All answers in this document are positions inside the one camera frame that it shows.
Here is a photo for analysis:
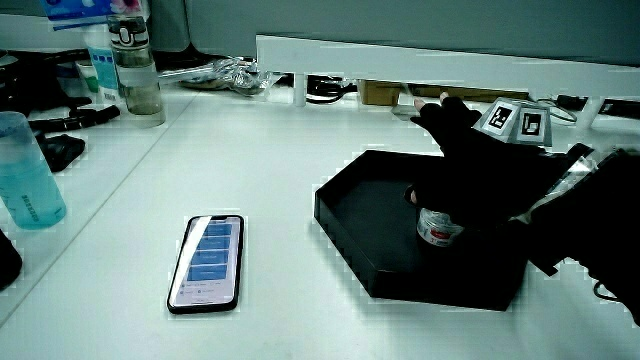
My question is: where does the thin grey cable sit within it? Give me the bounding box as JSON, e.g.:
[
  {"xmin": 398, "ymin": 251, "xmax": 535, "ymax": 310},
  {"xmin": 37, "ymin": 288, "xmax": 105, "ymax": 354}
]
[{"xmin": 536, "ymin": 96, "xmax": 579, "ymax": 126}]

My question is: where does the clear water bottle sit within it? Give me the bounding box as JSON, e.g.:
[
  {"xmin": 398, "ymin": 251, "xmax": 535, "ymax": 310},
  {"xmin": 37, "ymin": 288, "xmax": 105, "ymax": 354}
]
[{"xmin": 106, "ymin": 14, "xmax": 167, "ymax": 128}]

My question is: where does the white desk shelf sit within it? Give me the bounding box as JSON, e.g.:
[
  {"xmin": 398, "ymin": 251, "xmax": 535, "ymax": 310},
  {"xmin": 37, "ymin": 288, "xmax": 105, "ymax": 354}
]
[{"xmin": 255, "ymin": 33, "xmax": 640, "ymax": 130}]

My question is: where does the black smartphone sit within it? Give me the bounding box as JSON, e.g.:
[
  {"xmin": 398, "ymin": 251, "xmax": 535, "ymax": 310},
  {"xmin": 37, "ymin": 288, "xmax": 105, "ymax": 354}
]
[{"xmin": 166, "ymin": 214, "xmax": 246, "ymax": 316}]

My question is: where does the blue and pink tissue packet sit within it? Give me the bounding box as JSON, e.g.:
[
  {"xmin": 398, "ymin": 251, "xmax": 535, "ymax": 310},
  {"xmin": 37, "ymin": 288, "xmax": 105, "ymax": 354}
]
[{"xmin": 39, "ymin": 0, "xmax": 152, "ymax": 32}]

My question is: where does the flat wooden board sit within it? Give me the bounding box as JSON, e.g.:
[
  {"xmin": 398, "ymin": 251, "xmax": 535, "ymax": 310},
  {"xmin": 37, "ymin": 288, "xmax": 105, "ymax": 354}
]
[{"xmin": 406, "ymin": 83, "xmax": 531, "ymax": 104}]

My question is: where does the black segmented strap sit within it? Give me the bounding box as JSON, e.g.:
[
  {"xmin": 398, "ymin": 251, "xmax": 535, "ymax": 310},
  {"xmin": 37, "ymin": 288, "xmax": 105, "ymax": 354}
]
[{"xmin": 28, "ymin": 103, "xmax": 122, "ymax": 135}]

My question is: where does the crumpled clear plastic wrap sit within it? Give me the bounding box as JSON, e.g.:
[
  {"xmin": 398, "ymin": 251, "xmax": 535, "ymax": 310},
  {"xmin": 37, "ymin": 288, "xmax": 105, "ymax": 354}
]
[{"xmin": 158, "ymin": 56, "xmax": 282, "ymax": 97}]

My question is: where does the black hexagonal plate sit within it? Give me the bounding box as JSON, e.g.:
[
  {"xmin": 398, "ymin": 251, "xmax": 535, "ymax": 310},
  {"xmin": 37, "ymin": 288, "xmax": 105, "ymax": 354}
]
[{"xmin": 313, "ymin": 148, "xmax": 532, "ymax": 313}]

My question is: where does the white tube with blue label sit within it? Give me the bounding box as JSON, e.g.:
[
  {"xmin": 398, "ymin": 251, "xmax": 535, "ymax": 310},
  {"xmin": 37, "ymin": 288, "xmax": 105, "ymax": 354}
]
[{"xmin": 82, "ymin": 24, "xmax": 124, "ymax": 105}]

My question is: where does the person's right hand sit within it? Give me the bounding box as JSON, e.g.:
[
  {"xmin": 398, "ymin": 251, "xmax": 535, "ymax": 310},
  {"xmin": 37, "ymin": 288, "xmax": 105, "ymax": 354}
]
[{"xmin": 403, "ymin": 91, "xmax": 595, "ymax": 231}]

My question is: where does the small black pouch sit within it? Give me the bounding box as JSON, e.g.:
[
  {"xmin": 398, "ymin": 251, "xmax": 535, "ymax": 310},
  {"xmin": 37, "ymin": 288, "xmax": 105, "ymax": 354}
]
[{"xmin": 36, "ymin": 133, "xmax": 87, "ymax": 173}]

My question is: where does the black power strip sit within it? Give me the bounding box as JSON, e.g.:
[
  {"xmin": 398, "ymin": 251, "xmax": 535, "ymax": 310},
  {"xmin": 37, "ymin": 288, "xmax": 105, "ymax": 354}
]
[{"xmin": 555, "ymin": 93, "xmax": 640, "ymax": 121}]

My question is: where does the black rounded object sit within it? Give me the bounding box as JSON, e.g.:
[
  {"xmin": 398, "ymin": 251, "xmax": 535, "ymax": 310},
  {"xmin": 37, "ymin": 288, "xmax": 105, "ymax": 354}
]
[{"xmin": 0, "ymin": 229, "xmax": 24, "ymax": 292}]

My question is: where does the small cardboard box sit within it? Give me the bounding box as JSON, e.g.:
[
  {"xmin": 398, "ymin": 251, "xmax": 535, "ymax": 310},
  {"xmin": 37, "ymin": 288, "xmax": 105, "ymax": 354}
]
[{"xmin": 358, "ymin": 79, "xmax": 404, "ymax": 107}]

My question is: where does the small round paper clip box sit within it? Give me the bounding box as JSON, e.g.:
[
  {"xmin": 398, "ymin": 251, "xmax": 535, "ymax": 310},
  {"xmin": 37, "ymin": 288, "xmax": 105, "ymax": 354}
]
[{"xmin": 416, "ymin": 207, "xmax": 467, "ymax": 249}]

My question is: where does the blue translucent bottle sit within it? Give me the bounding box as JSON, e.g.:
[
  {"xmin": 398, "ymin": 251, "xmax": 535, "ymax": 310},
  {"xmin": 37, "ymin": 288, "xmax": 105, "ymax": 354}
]
[{"xmin": 0, "ymin": 110, "xmax": 68, "ymax": 231}]

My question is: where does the black coiled cable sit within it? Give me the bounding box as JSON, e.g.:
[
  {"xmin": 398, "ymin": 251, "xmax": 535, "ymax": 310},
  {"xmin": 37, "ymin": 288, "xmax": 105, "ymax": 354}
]
[{"xmin": 305, "ymin": 74, "xmax": 359, "ymax": 105}]

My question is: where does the black bag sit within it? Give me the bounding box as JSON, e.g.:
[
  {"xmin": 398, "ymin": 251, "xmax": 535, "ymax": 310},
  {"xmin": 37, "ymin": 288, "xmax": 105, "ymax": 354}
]
[{"xmin": 0, "ymin": 48, "xmax": 94, "ymax": 117}]

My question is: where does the person's right forearm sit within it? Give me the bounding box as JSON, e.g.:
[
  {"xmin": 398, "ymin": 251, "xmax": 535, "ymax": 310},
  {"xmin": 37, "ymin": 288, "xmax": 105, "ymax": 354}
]
[{"xmin": 528, "ymin": 148, "xmax": 640, "ymax": 327}]

